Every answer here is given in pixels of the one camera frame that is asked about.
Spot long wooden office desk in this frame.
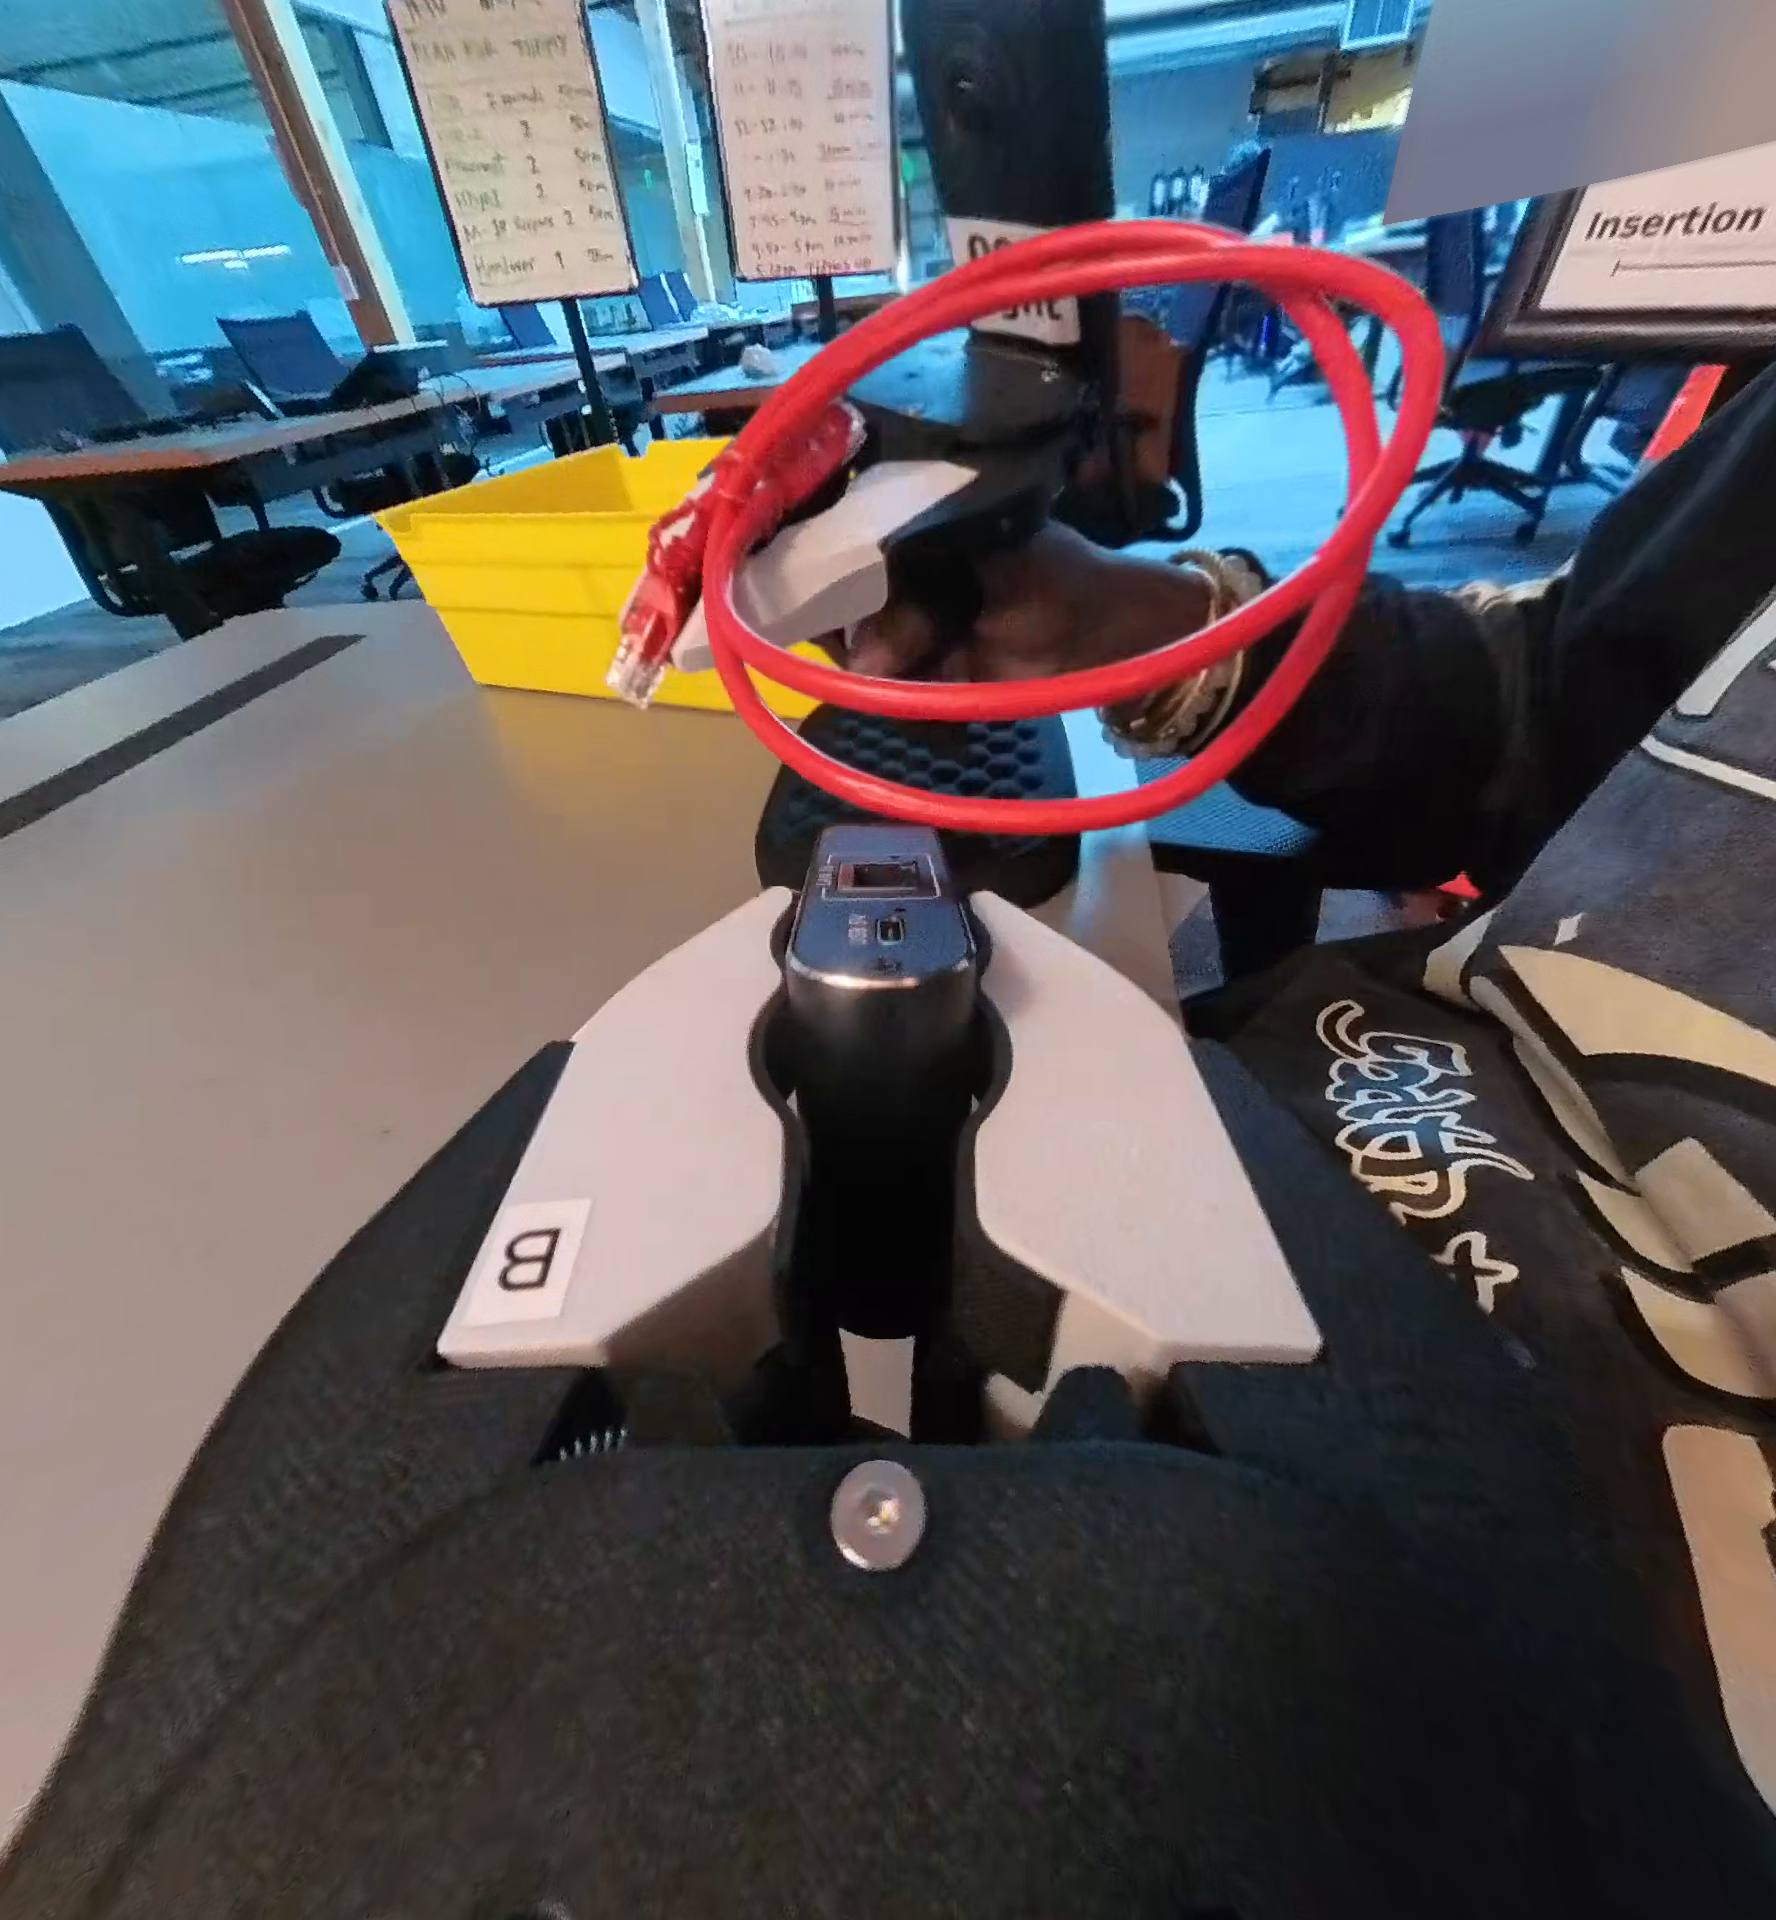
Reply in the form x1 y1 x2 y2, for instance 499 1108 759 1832
0 381 470 632

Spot person's right hand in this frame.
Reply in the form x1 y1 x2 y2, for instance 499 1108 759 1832
843 513 1225 702

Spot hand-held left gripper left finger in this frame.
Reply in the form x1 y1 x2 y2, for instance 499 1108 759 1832
439 884 816 1369

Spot red ethernet cable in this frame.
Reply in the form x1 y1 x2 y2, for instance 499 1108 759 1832
602 216 1449 840

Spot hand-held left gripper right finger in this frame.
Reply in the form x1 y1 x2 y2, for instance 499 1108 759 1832
962 888 1327 1427

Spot handwritten whiteboard on stand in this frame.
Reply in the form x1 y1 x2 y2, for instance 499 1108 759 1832
701 0 907 284
382 0 639 309

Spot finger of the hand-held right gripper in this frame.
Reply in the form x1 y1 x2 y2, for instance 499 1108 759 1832
811 456 984 551
671 542 895 678

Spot black ethernet port adapter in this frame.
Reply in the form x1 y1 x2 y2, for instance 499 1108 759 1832
780 821 1015 1344

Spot framed marker sign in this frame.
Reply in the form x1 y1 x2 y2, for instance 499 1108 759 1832
1488 125 1776 361

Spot person's right forearm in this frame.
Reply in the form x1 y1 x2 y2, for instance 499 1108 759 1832
1219 314 1776 902

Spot yellow plastic bin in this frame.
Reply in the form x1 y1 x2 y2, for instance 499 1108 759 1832
375 433 830 713

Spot gold bracelets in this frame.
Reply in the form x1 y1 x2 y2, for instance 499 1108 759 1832
1099 545 1273 759

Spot dark printed shirt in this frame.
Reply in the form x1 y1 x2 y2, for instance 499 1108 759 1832
1172 510 1776 1920

